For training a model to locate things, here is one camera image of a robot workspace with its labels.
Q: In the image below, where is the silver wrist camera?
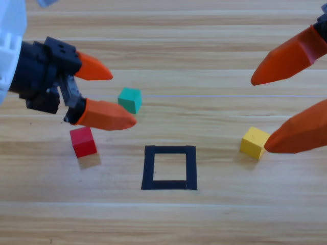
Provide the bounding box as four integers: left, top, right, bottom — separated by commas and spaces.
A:
35, 0, 60, 9

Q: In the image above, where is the black tape square outline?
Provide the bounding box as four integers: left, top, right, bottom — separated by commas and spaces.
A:
141, 145, 198, 191

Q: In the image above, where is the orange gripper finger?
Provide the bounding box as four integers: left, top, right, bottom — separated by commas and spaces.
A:
75, 97, 138, 132
263, 99, 327, 155
250, 24, 327, 87
73, 51, 114, 82

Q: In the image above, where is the yellow wooden cube block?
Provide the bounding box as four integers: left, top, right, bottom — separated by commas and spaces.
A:
239, 127, 271, 161

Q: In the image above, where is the red wooden cube block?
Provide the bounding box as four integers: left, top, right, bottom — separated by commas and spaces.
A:
69, 127, 98, 158

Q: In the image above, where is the green wooden cube block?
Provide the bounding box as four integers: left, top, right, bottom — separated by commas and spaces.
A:
118, 87, 143, 114

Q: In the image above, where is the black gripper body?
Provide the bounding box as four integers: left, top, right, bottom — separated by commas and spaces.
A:
313, 6, 327, 43
9, 36, 87, 126

